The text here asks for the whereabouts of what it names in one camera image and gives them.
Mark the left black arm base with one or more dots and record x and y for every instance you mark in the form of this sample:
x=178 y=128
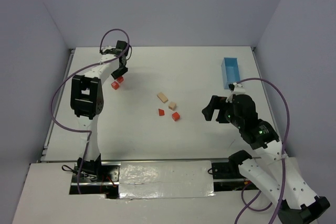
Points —
x=105 y=182

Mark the red cube block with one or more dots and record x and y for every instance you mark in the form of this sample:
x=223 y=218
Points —
x=120 y=79
x=176 y=116

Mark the natural wood flat block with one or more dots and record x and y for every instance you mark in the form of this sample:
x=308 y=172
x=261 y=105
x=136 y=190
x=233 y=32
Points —
x=162 y=97

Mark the natural wood cube with windows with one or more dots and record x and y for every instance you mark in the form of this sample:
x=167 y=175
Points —
x=172 y=106

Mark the red cube with window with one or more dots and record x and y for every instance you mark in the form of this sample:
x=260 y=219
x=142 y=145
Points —
x=115 y=85

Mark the blue plastic box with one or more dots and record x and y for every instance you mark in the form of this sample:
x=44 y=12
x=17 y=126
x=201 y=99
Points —
x=230 y=72

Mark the red wedge block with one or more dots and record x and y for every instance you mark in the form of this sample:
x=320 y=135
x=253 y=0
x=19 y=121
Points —
x=161 y=112

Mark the silver foil tape sheet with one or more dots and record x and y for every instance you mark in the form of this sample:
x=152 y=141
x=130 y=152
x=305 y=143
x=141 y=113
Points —
x=156 y=180

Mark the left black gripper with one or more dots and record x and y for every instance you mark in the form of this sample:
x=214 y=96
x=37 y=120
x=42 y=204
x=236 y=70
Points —
x=122 y=62

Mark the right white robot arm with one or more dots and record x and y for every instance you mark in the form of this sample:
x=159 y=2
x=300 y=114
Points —
x=283 y=185

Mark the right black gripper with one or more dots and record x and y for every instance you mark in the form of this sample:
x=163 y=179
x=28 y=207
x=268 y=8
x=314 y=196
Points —
x=219 y=109

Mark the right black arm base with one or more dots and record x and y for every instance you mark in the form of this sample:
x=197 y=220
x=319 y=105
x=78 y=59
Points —
x=226 y=177

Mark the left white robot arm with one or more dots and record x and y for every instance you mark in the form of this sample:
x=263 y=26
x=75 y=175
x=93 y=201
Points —
x=87 y=101

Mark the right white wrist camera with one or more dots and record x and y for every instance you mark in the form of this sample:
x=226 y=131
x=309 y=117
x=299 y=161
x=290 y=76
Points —
x=236 y=89

